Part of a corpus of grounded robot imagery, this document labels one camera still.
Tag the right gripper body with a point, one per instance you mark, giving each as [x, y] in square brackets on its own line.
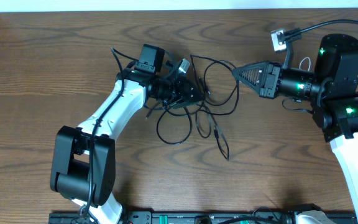
[272, 81]

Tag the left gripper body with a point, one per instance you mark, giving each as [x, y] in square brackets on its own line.
[174, 94]

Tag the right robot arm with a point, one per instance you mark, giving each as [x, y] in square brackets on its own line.
[331, 90]

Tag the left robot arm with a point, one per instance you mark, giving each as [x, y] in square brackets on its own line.
[84, 164]

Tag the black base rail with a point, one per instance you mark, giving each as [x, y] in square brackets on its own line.
[193, 218]

